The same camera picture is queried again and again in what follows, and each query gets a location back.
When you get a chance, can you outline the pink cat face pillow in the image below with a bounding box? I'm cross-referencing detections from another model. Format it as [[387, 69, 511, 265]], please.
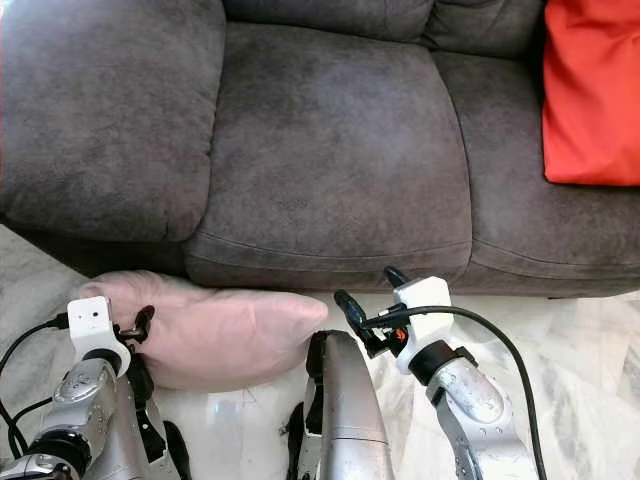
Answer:
[[80, 270, 330, 392]]

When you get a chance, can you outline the dark grey fabric sofa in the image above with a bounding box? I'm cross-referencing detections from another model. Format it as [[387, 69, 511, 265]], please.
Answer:
[[0, 0, 640, 298]]

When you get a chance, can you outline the red square pillow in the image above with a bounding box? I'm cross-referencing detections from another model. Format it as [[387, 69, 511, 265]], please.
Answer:
[[541, 0, 640, 188]]

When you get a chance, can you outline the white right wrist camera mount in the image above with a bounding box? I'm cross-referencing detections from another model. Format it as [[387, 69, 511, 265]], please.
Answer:
[[393, 276, 454, 376]]

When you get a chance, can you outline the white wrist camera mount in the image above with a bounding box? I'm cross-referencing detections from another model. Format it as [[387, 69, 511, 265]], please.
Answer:
[[67, 296, 132, 376], [393, 276, 454, 376]]

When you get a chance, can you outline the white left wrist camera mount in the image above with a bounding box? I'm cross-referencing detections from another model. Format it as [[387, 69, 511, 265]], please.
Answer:
[[67, 296, 132, 376]]

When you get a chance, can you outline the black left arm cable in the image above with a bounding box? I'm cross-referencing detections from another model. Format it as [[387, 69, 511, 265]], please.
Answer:
[[0, 315, 70, 461]]

